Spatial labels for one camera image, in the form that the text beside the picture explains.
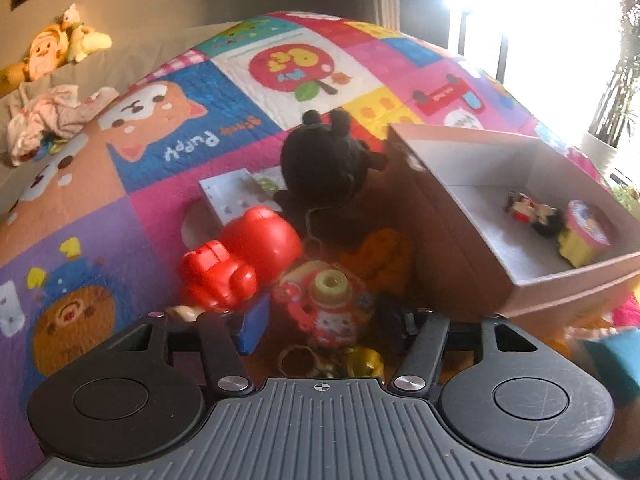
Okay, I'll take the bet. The yellow pink toy cup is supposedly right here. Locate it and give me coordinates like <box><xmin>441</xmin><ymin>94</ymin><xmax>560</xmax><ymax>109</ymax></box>
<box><xmin>557</xmin><ymin>200</ymin><xmax>618</xmax><ymax>268</ymax></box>

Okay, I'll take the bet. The beige sofa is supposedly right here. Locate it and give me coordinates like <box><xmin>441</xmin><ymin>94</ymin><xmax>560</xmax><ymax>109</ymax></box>
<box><xmin>0</xmin><ymin>22</ymin><xmax>236</xmax><ymax>211</ymax></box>

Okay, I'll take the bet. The red plastic toy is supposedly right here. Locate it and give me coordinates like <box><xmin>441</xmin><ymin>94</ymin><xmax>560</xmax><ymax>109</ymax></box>
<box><xmin>179</xmin><ymin>206</ymin><xmax>303</xmax><ymax>313</ymax></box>

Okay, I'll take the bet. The crumpled pink cloth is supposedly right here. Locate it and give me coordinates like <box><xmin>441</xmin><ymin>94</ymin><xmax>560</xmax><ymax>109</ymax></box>
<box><xmin>7</xmin><ymin>85</ymin><xmax>121</xmax><ymax>166</ymax></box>

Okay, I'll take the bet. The teal soft object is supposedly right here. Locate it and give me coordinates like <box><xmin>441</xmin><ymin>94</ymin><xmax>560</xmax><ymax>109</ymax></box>
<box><xmin>575</xmin><ymin>330</ymin><xmax>640</xmax><ymax>406</ymax></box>

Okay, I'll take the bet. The printed paper card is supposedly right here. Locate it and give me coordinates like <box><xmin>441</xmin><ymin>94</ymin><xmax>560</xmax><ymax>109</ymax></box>
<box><xmin>252</xmin><ymin>167</ymin><xmax>286</xmax><ymax>196</ymax></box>

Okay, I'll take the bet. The white round disc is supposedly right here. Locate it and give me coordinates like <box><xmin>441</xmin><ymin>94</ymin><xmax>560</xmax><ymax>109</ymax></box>
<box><xmin>181</xmin><ymin>200</ymin><xmax>226</xmax><ymax>251</ymax></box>

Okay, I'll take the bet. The black white figure toy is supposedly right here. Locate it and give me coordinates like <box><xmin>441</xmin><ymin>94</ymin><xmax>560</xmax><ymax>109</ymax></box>
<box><xmin>530</xmin><ymin>202</ymin><xmax>565</xmax><ymax>239</ymax></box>

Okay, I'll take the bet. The green potted plant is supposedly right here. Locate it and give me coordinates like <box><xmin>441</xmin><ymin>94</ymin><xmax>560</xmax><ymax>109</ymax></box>
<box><xmin>587</xmin><ymin>50</ymin><xmax>640</xmax><ymax>146</ymax></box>

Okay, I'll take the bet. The gold bell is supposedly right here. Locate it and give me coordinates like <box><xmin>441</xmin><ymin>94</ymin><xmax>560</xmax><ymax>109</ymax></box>
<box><xmin>345</xmin><ymin>345</ymin><xmax>386</xmax><ymax>378</ymax></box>

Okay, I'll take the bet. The cream small plush toy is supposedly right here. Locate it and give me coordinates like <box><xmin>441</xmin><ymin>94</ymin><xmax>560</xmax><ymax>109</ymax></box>
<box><xmin>60</xmin><ymin>4</ymin><xmax>113</xmax><ymax>63</ymax></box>

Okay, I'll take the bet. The white plant pot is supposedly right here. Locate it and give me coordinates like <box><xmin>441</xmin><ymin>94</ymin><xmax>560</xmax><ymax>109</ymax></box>
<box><xmin>580</xmin><ymin>132</ymin><xmax>626</xmax><ymax>171</ymax></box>

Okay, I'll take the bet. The black plush toy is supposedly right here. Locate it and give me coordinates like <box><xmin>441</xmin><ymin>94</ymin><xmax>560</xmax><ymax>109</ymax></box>
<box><xmin>274</xmin><ymin>109</ymin><xmax>388</xmax><ymax>241</ymax></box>

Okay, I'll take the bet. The red toy camera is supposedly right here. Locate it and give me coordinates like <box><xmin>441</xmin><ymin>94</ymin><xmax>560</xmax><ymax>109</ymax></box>
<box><xmin>270</xmin><ymin>260</ymin><xmax>376</xmax><ymax>356</ymax></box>

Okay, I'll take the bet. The colourful printed blanket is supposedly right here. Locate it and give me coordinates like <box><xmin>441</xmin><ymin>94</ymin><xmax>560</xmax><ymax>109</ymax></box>
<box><xmin>0</xmin><ymin>10</ymin><xmax>640</xmax><ymax>411</ymax></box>

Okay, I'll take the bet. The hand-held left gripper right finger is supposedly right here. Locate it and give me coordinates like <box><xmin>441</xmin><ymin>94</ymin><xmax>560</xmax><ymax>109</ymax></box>
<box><xmin>394</xmin><ymin>310</ymin><xmax>563</xmax><ymax>397</ymax></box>

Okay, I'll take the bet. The white plastic device box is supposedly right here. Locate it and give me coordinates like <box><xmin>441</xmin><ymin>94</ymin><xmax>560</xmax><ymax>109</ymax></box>
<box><xmin>198</xmin><ymin>170</ymin><xmax>258</xmax><ymax>226</ymax></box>

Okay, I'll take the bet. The pink fluffy object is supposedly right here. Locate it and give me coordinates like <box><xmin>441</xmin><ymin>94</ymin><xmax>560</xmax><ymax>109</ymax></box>
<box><xmin>610</xmin><ymin>295</ymin><xmax>640</xmax><ymax>331</ymax></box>

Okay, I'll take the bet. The red black figure toy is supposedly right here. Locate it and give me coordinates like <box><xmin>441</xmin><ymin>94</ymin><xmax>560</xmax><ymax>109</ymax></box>
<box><xmin>504</xmin><ymin>191</ymin><xmax>537</xmax><ymax>226</ymax></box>

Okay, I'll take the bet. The pink cardboard box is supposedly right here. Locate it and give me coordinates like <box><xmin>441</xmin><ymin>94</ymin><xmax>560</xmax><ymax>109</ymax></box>
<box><xmin>385</xmin><ymin>122</ymin><xmax>640</xmax><ymax>321</ymax></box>

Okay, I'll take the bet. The orange plush toy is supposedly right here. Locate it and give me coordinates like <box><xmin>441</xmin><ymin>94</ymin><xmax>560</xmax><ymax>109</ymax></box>
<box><xmin>345</xmin><ymin>229</ymin><xmax>413</xmax><ymax>286</ymax></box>

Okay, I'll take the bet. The yellow monkey plush toy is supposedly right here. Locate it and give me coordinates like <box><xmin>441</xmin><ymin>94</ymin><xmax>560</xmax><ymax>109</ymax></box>
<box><xmin>0</xmin><ymin>25</ymin><xmax>71</xmax><ymax>96</ymax></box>

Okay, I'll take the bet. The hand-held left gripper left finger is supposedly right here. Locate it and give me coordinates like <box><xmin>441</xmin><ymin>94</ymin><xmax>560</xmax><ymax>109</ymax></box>
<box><xmin>100</xmin><ymin>299</ymin><xmax>272</xmax><ymax>397</ymax></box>

